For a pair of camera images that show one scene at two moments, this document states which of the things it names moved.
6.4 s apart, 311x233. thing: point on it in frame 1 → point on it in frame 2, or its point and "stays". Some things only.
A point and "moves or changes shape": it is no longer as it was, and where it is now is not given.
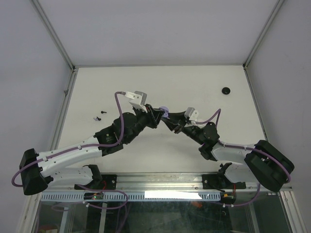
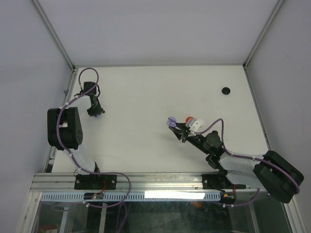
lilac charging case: [165, 114] moves or changes shape
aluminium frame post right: [245, 63] stays
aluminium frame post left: [73, 67] stays
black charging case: [226, 91] stays
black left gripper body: [148, 120] → [96, 108]
